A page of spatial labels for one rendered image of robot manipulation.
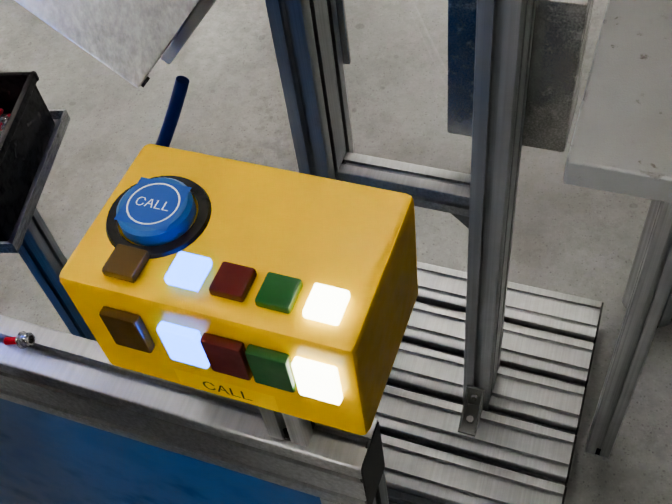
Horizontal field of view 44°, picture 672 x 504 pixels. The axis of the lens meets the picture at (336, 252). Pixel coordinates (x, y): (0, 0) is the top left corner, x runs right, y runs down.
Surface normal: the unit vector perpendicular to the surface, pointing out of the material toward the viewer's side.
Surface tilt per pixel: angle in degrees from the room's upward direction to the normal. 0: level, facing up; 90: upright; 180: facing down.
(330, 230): 0
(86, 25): 55
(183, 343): 90
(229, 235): 0
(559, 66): 90
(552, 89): 90
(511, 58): 90
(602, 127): 0
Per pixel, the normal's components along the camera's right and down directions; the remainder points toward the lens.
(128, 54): 0.17, 0.26
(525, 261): -0.10, -0.61
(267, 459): -0.33, 0.76
